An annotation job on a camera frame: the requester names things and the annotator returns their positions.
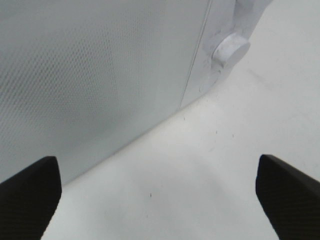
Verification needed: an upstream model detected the white microwave oven body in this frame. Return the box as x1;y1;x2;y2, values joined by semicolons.
180;0;271;108

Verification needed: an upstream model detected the white timer knob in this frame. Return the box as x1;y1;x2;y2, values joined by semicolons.
211;32;251;73

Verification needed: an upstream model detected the white microwave door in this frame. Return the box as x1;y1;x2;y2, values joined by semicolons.
0;0;211;182

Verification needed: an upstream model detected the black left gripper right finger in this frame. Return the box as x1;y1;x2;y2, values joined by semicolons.
255;154;320;240

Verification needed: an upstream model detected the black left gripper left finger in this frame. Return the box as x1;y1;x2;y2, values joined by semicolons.
0;156;62;240

